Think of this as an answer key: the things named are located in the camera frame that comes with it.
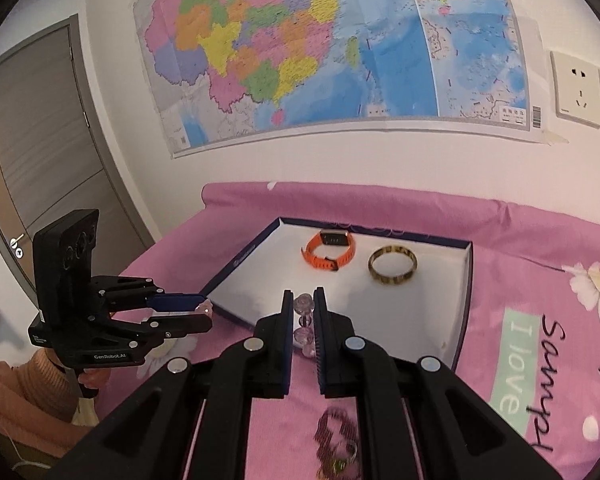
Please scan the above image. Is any person left hand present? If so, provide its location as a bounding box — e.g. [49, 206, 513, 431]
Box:
[78, 368, 111, 390]

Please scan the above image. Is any tortoiseshell bangle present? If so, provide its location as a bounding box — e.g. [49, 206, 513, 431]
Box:
[367, 245, 418, 286]

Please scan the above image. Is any clear crystal bead bracelet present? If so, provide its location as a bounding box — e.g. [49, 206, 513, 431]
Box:
[291, 292, 316, 359]

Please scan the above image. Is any black tracking camera box left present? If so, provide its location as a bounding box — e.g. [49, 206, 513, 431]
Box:
[33, 209, 99, 324]

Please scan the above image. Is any colourful wall map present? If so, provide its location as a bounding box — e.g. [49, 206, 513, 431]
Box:
[133, 0, 547, 155]

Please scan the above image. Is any grey wooden door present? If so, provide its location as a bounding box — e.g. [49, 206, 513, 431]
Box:
[0, 16, 154, 298]

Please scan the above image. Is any pink floral bed sheet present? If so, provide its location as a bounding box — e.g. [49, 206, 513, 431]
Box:
[97, 183, 600, 479]

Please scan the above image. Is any pink sweater left sleeve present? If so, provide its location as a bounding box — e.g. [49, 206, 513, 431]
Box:
[0, 348, 91, 458]

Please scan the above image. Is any orange smart watch band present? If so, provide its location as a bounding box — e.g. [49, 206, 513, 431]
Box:
[300, 230, 356, 272]

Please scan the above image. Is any white charging cable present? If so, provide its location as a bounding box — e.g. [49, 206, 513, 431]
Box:
[4, 429, 54, 472]

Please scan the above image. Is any dark blue box tray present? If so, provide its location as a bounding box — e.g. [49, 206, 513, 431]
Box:
[201, 218, 474, 368]

